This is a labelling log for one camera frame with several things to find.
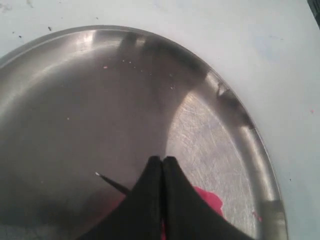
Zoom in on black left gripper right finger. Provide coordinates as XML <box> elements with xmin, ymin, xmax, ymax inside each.
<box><xmin>162</xmin><ymin>156</ymin><xmax>250</xmax><ymax>240</ymax></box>

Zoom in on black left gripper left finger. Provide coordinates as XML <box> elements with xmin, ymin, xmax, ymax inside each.
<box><xmin>78</xmin><ymin>156</ymin><xmax>162</xmax><ymax>240</ymax></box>

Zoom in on black serrated knife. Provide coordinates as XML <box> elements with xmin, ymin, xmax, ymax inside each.
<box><xmin>95</xmin><ymin>172</ymin><xmax>130</xmax><ymax>195</ymax></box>

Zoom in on pink clay piece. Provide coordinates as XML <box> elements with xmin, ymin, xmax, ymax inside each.
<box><xmin>161</xmin><ymin>186</ymin><xmax>224</xmax><ymax>240</ymax></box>

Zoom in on round steel plate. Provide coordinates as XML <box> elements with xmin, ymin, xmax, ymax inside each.
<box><xmin>0</xmin><ymin>25</ymin><xmax>288</xmax><ymax>240</ymax></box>

